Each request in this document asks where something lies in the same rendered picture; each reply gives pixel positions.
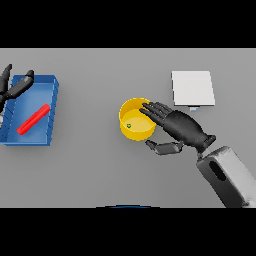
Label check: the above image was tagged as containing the blue tray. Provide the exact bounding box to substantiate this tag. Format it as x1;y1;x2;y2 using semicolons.
0;74;60;147

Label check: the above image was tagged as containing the pale square measuring scale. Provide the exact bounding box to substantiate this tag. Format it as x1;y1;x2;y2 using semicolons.
171;70;216;112

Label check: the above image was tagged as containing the yellow bowl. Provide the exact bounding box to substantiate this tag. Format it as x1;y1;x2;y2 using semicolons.
118;97;157;142

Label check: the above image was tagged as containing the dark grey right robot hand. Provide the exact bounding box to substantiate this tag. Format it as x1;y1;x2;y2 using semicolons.
138;101;217;156

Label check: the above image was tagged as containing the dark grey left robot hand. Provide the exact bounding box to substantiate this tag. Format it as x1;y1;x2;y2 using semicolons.
0;63;36;118

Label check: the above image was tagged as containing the red beaker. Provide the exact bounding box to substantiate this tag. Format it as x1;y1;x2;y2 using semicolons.
16;103;51;136

